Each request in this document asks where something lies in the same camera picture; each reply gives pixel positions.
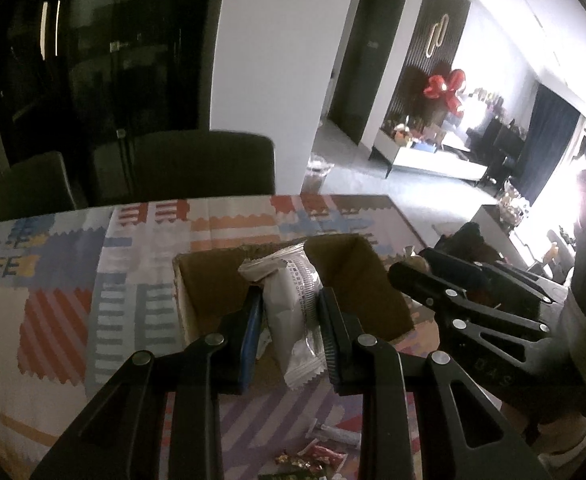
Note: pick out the gold candies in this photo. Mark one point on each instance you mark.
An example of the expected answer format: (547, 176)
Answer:
(288, 460)

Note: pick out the white printed snack packet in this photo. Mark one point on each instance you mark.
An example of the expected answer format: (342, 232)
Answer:
(288, 305)

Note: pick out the small red snack packet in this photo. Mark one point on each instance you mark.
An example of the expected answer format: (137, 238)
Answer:
(323, 456)

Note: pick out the long white tube packet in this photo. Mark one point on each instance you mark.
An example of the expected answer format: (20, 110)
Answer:
(338, 433)

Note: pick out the grey side cabinet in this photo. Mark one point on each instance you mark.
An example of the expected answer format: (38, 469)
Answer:
(493, 230)

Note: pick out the clear plastic bag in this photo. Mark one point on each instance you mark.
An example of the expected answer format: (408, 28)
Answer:
(319, 166)

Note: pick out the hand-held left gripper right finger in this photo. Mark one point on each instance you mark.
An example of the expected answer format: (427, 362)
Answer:
(330, 340)

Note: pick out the dark glass sliding door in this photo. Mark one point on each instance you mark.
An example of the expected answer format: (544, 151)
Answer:
(98, 60)

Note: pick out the brown cardboard box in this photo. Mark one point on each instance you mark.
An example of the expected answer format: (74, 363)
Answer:
(368, 280)

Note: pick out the gold wall ornament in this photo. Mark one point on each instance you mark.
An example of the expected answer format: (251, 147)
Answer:
(435, 35)

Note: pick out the dark blue curtain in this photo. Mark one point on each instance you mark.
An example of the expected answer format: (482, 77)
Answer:
(550, 145)

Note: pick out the dark red jacket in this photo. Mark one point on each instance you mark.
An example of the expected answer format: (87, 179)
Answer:
(465, 237)

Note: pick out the dark room door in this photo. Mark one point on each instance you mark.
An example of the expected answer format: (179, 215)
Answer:
(368, 60)

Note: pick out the black television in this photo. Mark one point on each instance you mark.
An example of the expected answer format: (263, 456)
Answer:
(498, 145)

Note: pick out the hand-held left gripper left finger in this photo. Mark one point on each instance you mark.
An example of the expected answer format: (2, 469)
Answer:
(250, 345)

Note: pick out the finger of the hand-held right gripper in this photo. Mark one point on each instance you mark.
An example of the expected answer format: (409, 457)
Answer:
(473, 270)
(448, 300)

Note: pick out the dark dining chair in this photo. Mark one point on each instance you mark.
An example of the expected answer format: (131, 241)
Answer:
(203, 165)
(30, 187)

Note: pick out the red bow balloon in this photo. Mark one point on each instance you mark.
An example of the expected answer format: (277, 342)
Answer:
(443, 87)

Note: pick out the dark slatted wall panel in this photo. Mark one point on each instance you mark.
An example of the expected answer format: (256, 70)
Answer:
(413, 20)

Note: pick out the colourful patterned tablecloth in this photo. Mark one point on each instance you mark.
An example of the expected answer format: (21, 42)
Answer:
(138, 240)

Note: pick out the flower arrangement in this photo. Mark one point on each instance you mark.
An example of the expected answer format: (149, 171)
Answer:
(513, 205)

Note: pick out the white low cabinet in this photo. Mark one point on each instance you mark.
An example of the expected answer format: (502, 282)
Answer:
(423, 162)

